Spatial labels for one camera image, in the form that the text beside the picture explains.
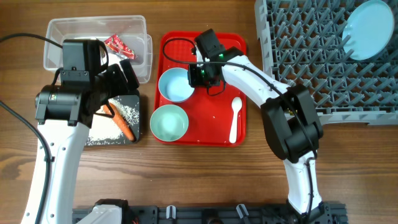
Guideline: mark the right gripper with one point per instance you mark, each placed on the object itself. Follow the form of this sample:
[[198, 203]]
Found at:
[[193, 76]]

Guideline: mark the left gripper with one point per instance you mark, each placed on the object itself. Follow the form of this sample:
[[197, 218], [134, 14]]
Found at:
[[119, 85]]

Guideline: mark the light blue bowl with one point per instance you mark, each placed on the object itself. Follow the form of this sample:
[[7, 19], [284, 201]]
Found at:
[[173, 85]]

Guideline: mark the red snack wrapper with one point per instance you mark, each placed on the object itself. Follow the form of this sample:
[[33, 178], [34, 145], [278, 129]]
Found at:
[[119, 47]]

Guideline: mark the orange carrot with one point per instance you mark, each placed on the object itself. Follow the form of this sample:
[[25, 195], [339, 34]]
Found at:
[[110, 109]]

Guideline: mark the green bowl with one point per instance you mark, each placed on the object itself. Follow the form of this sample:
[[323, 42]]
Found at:
[[169, 123]]

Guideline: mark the white rice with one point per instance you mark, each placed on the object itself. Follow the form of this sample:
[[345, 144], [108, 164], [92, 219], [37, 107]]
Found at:
[[105, 129]]

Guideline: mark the light blue plate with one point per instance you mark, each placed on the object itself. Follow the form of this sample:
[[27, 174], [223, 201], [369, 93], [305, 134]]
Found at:
[[369, 29]]

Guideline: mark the white napkin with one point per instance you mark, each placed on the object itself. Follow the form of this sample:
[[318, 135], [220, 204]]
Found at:
[[112, 59]]

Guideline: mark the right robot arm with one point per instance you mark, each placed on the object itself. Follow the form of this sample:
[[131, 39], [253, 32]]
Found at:
[[291, 124]]

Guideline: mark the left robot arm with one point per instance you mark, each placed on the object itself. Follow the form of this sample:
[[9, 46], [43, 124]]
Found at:
[[64, 113]]

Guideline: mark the grey dishwasher rack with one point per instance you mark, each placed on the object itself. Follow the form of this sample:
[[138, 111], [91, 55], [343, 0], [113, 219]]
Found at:
[[302, 42]]

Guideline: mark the clear plastic bin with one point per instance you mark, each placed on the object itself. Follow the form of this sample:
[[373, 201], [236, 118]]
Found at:
[[131, 30]]

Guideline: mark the white plastic spoon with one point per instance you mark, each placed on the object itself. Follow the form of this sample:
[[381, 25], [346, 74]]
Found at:
[[236, 105]]

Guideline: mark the black tray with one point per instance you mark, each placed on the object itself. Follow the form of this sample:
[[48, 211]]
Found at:
[[133, 124]]

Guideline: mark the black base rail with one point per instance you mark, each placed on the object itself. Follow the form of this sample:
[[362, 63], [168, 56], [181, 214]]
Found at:
[[330, 213]]

